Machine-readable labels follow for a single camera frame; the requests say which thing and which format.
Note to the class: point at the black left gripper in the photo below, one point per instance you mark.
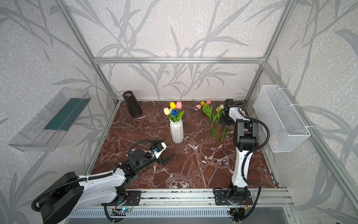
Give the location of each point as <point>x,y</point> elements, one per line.
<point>160,159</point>

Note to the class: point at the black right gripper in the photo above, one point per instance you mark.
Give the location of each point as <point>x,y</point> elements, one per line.
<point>226,119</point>

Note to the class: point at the white ribbed ceramic vase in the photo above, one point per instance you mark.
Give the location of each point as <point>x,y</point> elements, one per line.
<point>177,131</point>

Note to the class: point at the cream white tulip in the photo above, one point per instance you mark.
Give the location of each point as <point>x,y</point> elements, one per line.
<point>167,111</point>

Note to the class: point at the blue tulip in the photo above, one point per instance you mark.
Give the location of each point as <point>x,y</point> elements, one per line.
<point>176,115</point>

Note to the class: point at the yellow tulip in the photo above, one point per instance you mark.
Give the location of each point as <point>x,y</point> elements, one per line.
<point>172,105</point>

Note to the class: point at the pink tulip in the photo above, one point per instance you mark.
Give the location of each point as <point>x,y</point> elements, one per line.
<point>179,105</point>

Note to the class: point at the black cylindrical vase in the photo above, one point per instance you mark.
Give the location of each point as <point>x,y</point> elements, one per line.
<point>132,104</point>

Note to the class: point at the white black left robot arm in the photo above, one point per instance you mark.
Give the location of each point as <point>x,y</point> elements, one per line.
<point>73,192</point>

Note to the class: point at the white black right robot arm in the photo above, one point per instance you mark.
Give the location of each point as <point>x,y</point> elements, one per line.
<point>246,142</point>

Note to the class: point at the tulip bunch on table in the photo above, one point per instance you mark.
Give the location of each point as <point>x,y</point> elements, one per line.
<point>214,117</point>

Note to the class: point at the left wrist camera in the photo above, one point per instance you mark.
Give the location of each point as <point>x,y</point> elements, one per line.
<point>158,150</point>

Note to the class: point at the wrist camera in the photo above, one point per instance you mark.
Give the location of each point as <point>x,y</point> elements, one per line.
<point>228,103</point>
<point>158,150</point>

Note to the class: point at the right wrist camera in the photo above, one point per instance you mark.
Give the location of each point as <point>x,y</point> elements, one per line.
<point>228,103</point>

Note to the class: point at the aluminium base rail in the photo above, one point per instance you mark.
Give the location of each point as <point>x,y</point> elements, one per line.
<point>203,198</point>

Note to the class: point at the aluminium frame profile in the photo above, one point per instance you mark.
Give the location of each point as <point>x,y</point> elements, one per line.
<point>346,183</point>

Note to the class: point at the clear plastic wall shelf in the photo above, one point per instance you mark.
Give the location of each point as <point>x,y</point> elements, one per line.
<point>45,131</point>

